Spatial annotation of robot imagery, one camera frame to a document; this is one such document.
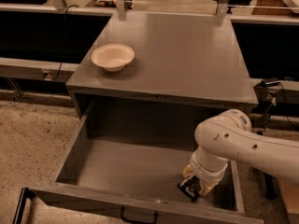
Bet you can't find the grey metal rail shelf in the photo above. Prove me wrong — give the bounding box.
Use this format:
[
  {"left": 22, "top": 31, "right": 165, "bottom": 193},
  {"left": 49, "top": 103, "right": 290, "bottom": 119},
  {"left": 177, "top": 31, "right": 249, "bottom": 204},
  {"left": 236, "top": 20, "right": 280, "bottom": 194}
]
[{"left": 0, "top": 58, "right": 78, "bottom": 83}]

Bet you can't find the brown cardboard box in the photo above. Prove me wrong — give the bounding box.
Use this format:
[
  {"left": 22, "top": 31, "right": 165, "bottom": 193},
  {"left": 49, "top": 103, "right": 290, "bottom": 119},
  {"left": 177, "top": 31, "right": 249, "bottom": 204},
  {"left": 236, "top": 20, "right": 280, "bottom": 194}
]
[{"left": 278, "top": 179, "right": 299, "bottom": 224}]

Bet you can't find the black metal stand leg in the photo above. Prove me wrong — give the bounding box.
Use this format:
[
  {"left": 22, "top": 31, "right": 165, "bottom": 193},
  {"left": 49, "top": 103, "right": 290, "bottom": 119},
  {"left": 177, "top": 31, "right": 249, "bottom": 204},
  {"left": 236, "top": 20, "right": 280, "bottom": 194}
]
[{"left": 263, "top": 173, "right": 277, "bottom": 201}]

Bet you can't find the black metal frame lower left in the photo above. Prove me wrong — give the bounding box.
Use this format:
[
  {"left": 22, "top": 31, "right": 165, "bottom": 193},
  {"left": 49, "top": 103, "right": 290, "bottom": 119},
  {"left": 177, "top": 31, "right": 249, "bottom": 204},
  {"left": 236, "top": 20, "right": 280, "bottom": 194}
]
[{"left": 12, "top": 187, "right": 36, "bottom": 224}]

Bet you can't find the black power cable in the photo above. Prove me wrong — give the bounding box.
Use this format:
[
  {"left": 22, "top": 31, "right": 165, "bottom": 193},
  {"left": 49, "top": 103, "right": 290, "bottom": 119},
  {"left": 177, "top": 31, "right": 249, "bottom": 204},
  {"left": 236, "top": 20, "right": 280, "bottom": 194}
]
[{"left": 50, "top": 4, "right": 80, "bottom": 82}]

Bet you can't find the black rxbar chocolate wrapper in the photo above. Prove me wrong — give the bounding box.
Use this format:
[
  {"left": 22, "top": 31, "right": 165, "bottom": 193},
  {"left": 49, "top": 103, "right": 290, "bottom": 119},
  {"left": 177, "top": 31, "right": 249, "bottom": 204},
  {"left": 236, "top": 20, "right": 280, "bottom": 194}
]
[{"left": 178, "top": 176, "right": 201, "bottom": 202}]

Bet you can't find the black drawer handle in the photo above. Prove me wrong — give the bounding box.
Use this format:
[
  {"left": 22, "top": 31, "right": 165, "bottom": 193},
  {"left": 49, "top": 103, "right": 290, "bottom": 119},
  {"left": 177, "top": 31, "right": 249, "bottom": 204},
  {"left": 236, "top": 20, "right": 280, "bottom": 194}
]
[{"left": 120, "top": 206, "right": 159, "bottom": 224}]

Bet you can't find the white ceramic bowl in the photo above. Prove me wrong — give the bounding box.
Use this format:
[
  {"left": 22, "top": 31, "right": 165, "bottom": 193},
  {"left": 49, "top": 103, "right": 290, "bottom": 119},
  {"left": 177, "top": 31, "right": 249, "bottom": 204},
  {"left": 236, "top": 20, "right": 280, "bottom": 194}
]
[{"left": 91, "top": 44, "right": 135, "bottom": 72}]

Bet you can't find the grey wooden cabinet counter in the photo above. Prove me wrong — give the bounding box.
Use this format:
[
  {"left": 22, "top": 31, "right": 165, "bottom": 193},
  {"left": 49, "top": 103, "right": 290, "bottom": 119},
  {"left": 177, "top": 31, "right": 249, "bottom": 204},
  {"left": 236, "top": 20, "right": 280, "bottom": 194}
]
[{"left": 67, "top": 11, "right": 258, "bottom": 145}]

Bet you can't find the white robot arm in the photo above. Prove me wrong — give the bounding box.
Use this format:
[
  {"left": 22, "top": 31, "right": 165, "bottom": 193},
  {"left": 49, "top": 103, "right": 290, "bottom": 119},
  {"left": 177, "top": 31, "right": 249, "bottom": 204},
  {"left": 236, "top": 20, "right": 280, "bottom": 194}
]
[{"left": 183, "top": 109, "right": 299, "bottom": 196}]

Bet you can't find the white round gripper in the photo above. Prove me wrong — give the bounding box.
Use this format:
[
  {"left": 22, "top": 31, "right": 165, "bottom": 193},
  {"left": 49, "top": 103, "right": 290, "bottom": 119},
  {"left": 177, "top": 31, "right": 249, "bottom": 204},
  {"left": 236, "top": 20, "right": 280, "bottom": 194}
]
[{"left": 183, "top": 152, "right": 228, "bottom": 197}]

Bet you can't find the open grey wooden drawer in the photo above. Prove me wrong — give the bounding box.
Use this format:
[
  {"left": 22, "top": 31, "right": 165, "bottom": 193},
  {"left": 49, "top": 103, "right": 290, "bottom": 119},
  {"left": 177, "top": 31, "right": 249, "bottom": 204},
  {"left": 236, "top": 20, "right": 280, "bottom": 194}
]
[{"left": 31, "top": 97, "right": 263, "bottom": 224}]

